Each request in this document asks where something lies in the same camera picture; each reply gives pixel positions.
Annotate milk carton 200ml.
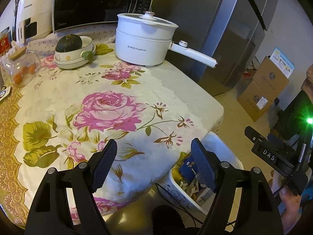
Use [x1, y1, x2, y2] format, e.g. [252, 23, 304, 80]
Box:
[196, 188, 214, 206]

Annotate brown paper bag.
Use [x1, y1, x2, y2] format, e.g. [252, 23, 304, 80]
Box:
[178, 178, 202, 200]

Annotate blue white carton box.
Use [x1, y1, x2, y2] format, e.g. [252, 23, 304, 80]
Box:
[179, 155, 198, 183]

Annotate white plastic trash bin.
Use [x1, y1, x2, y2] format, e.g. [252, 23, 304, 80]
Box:
[161, 132, 244, 215]

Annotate person's right hand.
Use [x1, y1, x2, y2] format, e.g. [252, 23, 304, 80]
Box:
[267, 170, 306, 233]

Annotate lower cardboard box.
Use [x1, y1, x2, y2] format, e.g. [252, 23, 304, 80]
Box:
[237, 81, 278, 121]

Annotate cardboard box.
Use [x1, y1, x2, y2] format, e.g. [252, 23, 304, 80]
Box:
[253, 57, 289, 99]
[237, 81, 278, 121]

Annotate floral tablecloth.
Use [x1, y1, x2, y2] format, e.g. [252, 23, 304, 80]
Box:
[1, 25, 224, 226]

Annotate upper cardboard box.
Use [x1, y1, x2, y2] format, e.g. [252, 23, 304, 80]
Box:
[253, 57, 289, 99]

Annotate glass jar with oranges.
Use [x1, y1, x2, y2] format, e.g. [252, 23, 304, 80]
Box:
[3, 47, 40, 88]

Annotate stacked white ceramic bowls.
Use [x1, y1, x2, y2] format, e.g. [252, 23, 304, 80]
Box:
[54, 36, 95, 70]

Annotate grey double-door refrigerator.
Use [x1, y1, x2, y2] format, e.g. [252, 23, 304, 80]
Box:
[152, 0, 278, 96]

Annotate dark green squash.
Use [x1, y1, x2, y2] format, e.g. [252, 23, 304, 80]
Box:
[55, 34, 82, 52]

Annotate red tea tin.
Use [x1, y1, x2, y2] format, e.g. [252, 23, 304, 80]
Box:
[0, 27, 12, 56]

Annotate black microwave oven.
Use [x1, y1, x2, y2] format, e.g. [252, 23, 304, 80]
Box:
[52, 0, 153, 32]

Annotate black cable on floor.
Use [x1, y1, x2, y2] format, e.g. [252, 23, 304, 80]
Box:
[155, 182, 236, 228]

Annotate blue white wall poster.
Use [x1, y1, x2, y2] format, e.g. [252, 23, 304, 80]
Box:
[270, 48, 295, 79]

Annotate white electric pot with handle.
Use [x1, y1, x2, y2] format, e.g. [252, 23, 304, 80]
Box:
[115, 11, 217, 68]

